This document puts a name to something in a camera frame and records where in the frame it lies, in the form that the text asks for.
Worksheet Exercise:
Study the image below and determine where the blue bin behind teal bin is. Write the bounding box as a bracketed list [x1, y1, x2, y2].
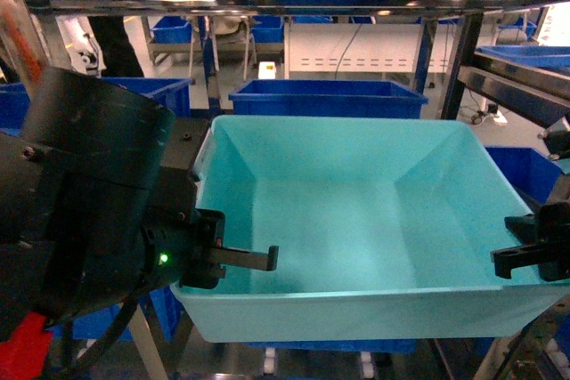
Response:
[229, 79, 428, 119]

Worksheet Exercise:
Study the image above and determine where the white perforated cabinet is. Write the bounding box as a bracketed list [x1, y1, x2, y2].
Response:
[284, 22, 458, 79]

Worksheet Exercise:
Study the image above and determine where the blue bin on right shelf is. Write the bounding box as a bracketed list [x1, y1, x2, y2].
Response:
[476, 45, 569, 69]

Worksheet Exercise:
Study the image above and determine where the blue bin far left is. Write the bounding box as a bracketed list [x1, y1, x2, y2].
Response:
[0, 77, 193, 137]

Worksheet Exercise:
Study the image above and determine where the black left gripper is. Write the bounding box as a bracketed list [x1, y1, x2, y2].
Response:
[142, 118, 279, 289]

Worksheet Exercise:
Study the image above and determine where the blue bin right of teal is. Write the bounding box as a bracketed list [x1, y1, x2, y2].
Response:
[486, 146, 562, 204]

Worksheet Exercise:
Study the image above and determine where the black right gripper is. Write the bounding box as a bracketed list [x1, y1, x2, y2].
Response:
[491, 202, 569, 281]

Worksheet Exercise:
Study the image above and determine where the teal plastic bin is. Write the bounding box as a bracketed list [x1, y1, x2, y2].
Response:
[172, 115, 569, 343]

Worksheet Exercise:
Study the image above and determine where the blue bin under teal bin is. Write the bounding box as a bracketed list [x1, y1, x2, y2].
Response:
[244, 339, 417, 353]

